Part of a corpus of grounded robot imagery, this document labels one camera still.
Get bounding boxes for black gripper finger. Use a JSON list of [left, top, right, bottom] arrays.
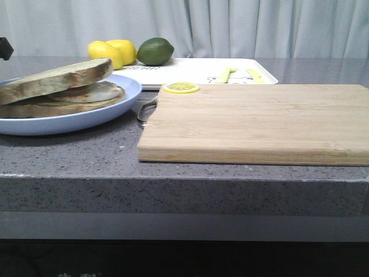
[[0, 37, 14, 61]]

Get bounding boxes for bread slice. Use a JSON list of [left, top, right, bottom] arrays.
[[1, 87, 126, 119], [1, 58, 114, 106]]

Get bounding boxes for blue round plate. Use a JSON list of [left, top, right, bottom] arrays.
[[1, 74, 142, 136]]

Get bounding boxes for white rectangular tray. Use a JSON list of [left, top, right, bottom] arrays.
[[114, 58, 278, 89]]

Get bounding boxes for front yellow lemon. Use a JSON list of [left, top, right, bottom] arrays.
[[87, 40, 124, 70]]

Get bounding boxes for yellow lemon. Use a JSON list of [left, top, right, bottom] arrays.
[[106, 39, 137, 65], [87, 40, 124, 70]]

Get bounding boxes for fried egg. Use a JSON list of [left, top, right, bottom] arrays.
[[47, 81, 125, 103]]

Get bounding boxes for rear yellow lemon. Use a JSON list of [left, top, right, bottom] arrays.
[[106, 39, 137, 65]]

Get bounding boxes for green lime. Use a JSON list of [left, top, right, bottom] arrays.
[[137, 37, 175, 66]]

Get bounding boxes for lemon slice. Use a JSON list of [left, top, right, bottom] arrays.
[[163, 82, 200, 93]]

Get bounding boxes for grey curtain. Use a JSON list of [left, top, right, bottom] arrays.
[[1, 1, 368, 58]]

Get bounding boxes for yellow plastic fork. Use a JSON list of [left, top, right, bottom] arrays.
[[215, 66, 236, 84]]

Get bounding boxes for yellow plastic knife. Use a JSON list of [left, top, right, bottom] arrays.
[[246, 69, 266, 84]]

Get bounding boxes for wooden cutting board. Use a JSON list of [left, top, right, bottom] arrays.
[[138, 84, 368, 166]]

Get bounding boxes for metal cutting board handle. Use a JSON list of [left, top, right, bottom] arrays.
[[136, 96, 157, 128]]

